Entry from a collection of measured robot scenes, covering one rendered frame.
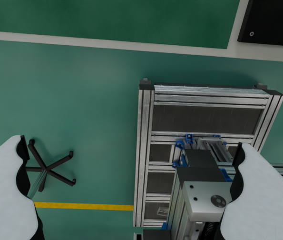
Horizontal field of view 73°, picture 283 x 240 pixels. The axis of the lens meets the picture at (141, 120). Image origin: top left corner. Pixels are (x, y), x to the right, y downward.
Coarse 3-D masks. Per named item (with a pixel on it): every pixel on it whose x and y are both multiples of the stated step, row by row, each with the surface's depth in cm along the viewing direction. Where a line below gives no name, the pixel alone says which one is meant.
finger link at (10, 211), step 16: (16, 144) 10; (0, 160) 9; (16, 160) 9; (0, 176) 8; (16, 176) 8; (0, 192) 7; (16, 192) 7; (0, 208) 7; (16, 208) 7; (32, 208) 7; (0, 224) 6; (16, 224) 6; (32, 224) 6
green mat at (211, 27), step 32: (0, 0) 43; (32, 0) 43; (64, 0) 43; (96, 0) 43; (128, 0) 43; (160, 0) 43; (192, 0) 43; (224, 0) 44; (32, 32) 46; (64, 32) 46; (96, 32) 46; (128, 32) 46; (160, 32) 46; (192, 32) 47; (224, 32) 47
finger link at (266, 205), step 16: (240, 144) 11; (240, 160) 10; (256, 160) 10; (240, 176) 9; (256, 176) 9; (272, 176) 9; (240, 192) 8; (256, 192) 8; (272, 192) 8; (240, 208) 7; (256, 208) 7; (272, 208) 7; (224, 224) 7; (240, 224) 7; (256, 224) 7; (272, 224) 7
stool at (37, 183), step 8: (32, 144) 146; (32, 152) 148; (72, 152) 154; (40, 160) 152; (64, 160) 152; (32, 168) 156; (40, 168) 156; (48, 168) 155; (40, 176) 149; (56, 176) 160; (40, 184) 164; (72, 184) 164; (32, 192) 136
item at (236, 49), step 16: (240, 0) 44; (240, 16) 45; (0, 32) 46; (112, 48) 48; (128, 48) 48; (144, 48) 48; (160, 48) 48; (176, 48) 48; (192, 48) 48; (208, 48) 49; (240, 48) 49; (256, 48) 49; (272, 48) 49
